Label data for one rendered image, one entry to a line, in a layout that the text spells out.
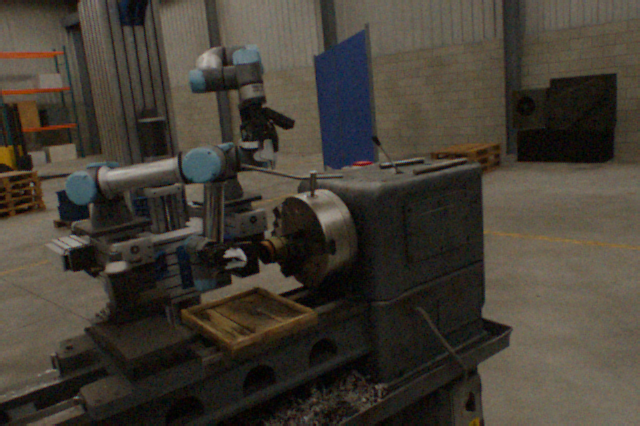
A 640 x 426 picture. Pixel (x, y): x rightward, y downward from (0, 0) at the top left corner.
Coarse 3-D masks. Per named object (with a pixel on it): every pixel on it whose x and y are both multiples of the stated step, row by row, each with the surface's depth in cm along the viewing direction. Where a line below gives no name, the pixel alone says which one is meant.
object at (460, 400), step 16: (448, 352) 185; (464, 368) 188; (448, 384) 201; (464, 384) 203; (480, 384) 207; (448, 400) 199; (464, 400) 202; (480, 400) 209; (448, 416) 201; (464, 416) 203; (480, 416) 210
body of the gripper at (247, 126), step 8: (248, 104) 158; (256, 104) 160; (240, 112) 160; (248, 112) 159; (256, 112) 160; (248, 120) 159; (256, 120) 157; (264, 120) 158; (240, 128) 161; (248, 128) 158; (256, 128) 158; (264, 128) 159; (248, 136) 160; (256, 136) 157; (264, 136) 158
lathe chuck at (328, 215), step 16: (304, 208) 175; (320, 208) 172; (336, 208) 175; (304, 224) 177; (320, 224) 169; (336, 224) 172; (320, 240) 171; (336, 240) 170; (304, 256) 180; (320, 256) 173; (336, 256) 171; (304, 272) 183; (320, 272) 175; (336, 272) 176
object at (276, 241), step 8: (264, 240) 174; (272, 240) 172; (280, 240) 173; (288, 240) 176; (256, 248) 175; (264, 248) 176; (272, 248) 171; (280, 248) 172; (264, 256) 175; (272, 256) 171; (280, 256) 172; (264, 264) 174
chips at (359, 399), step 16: (336, 368) 202; (304, 384) 186; (320, 384) 187; (336, 384) 190; (352, 384) 181; (368, 384) 181; (384, 384) 180; (272, 400) 178; (288, 400) 175; (304, 400) 179; (320, 400) 174; (336, 400) 181; (352, 400) 173; (368, 400) 178; (240, 416) 173; (256, 416) 174; (272, 416) 173; (288, 416) 173; (304, 416) 160; (320, 416) 166; (336, 416) 165
